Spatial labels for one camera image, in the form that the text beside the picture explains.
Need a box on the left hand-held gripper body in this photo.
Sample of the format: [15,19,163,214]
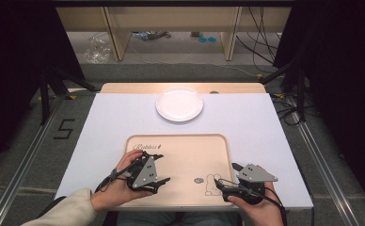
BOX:
[125,153,160,193]

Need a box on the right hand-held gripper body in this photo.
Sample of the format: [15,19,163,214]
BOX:
[222,163,279,205]

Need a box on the person's left hand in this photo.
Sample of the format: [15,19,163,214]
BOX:
[90,149,155,213]

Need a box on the person's right hand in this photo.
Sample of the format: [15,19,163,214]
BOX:
[227,182,286,226]

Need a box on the beige plastic tray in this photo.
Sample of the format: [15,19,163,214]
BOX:
[119,134,239,209]

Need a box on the white table sheet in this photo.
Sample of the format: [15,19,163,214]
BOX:
[55,92,314,210]

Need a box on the white round plate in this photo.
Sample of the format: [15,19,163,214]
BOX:
[155,87,205,123]

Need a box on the black metal stand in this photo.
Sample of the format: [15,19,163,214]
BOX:
[39,59,99,126]
[259,53,321,126]

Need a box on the clear plastic bag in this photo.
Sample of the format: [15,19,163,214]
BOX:
[83,32,112,64]

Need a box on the black curtain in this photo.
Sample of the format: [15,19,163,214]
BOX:
[0,0,86,177]
[273,0,365,218]

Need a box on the light wooden desk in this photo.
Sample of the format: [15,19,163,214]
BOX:
[56,6,293,62]

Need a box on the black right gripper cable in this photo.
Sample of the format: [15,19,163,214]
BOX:
[217,178,289,226]

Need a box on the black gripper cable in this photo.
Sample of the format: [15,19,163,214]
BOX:
[217,178,289,226]
[94,168,141,194]

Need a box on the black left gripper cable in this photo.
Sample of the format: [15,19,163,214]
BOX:
[94,168,141,194]

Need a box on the metal floor rail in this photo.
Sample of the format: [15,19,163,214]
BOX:
[0,93,67,226]
[285,93,362,226]

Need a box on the bundle of black cables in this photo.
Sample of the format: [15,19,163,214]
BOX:
[235,7,285,74]

